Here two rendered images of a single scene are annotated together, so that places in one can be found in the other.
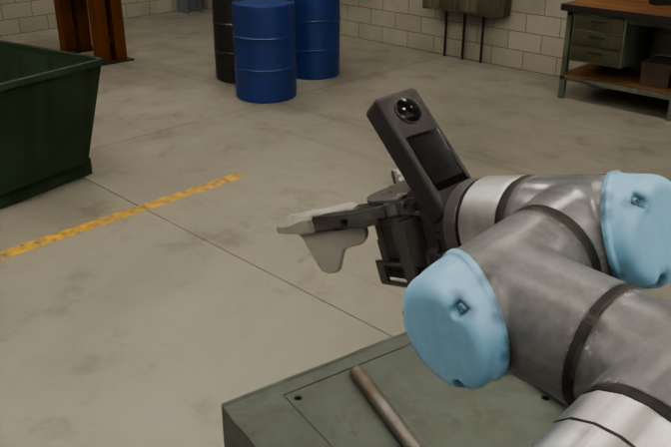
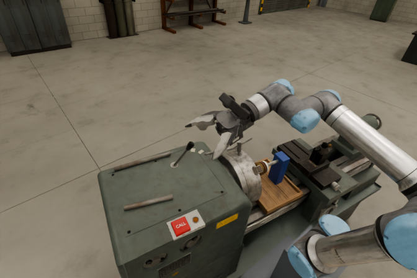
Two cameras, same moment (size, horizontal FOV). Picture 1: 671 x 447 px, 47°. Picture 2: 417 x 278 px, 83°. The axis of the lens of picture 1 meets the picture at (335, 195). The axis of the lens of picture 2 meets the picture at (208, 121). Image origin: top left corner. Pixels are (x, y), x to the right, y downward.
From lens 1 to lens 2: 0.84 m
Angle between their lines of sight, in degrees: 75
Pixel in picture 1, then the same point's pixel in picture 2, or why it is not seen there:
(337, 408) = (140, 218)
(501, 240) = (301, 103)
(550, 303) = (318, 105)
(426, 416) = (154, 192)
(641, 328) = (325, 98)
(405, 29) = not seen: outside the picture
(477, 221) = (265, 109)
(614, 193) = (287, 85)
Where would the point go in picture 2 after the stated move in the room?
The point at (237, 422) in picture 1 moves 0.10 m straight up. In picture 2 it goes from (136, 257) to (132, 242)
